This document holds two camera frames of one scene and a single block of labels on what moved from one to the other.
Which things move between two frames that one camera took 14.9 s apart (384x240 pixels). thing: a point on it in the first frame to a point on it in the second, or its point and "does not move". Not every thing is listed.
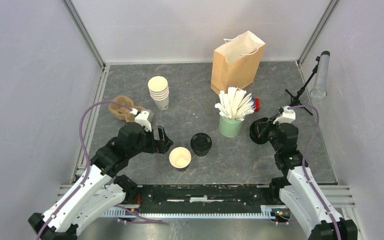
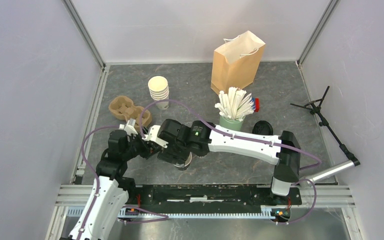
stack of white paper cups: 159,89 does not move
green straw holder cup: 229,127 does not move
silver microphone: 319,92 to 314,105
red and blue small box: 256,101 does not move
